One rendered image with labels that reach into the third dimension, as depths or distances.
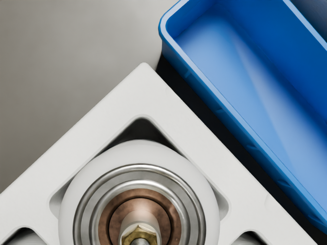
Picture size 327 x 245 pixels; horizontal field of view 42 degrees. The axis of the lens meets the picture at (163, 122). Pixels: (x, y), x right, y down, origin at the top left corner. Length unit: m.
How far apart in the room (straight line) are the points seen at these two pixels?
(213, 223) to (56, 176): 0.13
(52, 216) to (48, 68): 0.23
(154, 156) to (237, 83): 0.28
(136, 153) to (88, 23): 0.29
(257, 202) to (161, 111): 0.10
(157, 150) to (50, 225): 0.12
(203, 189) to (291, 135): 0.28
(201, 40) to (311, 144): 0.18
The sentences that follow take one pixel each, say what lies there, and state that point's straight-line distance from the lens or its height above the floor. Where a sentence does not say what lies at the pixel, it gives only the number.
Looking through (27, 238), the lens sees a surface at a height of 0.13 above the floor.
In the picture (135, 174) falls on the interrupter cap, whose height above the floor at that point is 0.25.
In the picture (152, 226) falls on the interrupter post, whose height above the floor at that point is 0.28.
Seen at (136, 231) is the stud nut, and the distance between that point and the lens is 0.21.
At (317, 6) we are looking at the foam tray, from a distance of 0.45.
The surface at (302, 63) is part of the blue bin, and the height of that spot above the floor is 0.07.
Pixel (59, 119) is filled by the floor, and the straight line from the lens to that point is 0.50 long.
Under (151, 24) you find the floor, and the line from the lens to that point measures 0.51.
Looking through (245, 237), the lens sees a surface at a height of 0.12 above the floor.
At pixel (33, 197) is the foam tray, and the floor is 0.18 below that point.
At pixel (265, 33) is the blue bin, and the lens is 0.48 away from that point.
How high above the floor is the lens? 0.50
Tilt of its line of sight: 87 degrees down
